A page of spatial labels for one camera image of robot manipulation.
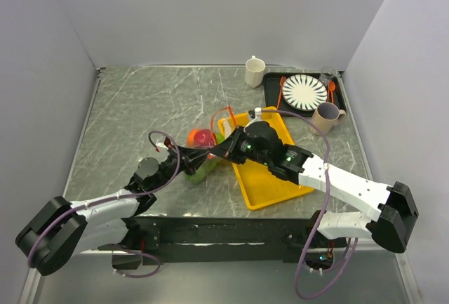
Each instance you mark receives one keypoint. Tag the clear glass cup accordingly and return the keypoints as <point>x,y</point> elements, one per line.
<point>327,74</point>

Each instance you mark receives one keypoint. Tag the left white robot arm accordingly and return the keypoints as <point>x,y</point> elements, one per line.
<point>62,229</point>

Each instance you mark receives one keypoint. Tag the orange toy tangerine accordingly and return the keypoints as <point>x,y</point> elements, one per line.
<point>190,138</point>

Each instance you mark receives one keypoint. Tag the bumpy green toy fruit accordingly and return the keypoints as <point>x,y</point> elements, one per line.
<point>195,179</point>

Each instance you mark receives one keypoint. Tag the beige mug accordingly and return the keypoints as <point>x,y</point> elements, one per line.
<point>326,116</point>

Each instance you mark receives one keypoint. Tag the black base beam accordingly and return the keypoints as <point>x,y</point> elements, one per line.
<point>196,239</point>

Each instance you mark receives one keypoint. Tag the orange plastic spoon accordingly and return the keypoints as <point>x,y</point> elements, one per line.
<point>331,89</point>

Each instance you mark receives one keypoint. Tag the striped white plate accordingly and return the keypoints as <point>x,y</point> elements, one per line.
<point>304,92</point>

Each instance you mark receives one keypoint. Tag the green toy starfruit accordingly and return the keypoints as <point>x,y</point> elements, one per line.
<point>209,165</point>

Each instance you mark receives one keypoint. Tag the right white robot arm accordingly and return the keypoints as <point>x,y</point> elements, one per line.
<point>384,213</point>

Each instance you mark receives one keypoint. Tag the red toy apple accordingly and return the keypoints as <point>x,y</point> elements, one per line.
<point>203,138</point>

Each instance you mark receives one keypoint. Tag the green toy apple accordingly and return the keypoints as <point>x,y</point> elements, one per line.
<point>219,138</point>

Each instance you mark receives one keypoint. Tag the yellow plastic tray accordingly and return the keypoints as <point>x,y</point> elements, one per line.
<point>258,186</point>

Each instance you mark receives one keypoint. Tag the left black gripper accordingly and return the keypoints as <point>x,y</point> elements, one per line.
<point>191,157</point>

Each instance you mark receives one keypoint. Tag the white ceramic mug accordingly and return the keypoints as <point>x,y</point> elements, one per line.
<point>254,71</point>

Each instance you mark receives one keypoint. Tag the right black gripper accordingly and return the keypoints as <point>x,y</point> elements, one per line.
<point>229,147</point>

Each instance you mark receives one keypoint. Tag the orange plastic fork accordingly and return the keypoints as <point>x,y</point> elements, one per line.
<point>280,95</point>

